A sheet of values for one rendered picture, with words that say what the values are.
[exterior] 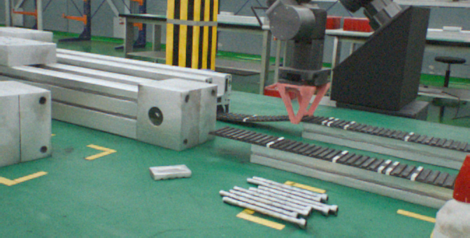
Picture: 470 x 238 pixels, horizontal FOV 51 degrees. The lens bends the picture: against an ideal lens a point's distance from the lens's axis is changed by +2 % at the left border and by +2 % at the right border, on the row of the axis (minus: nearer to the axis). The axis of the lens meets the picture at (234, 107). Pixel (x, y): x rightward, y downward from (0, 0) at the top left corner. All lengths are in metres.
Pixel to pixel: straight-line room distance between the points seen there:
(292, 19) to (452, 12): 7.62
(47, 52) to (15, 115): 0.39
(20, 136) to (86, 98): 0.20
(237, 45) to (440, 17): 3.68
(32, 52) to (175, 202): 0.58
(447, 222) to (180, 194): 0.30
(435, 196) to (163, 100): 0.41
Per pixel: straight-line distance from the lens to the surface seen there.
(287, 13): 0.80
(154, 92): 0.78
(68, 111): 0.93
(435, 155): 0.84
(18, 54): 1.05
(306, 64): 0.87
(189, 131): 0.78
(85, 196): 0.60
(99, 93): 0.88
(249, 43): 9.49
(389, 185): 0.67
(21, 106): 0.71
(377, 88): 1.26
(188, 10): 4.16
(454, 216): 0.45
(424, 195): 0.66
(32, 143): 0.73
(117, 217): 0.55
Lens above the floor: 1.01
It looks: 12 degrees down
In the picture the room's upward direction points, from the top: 4 degrees clockwise
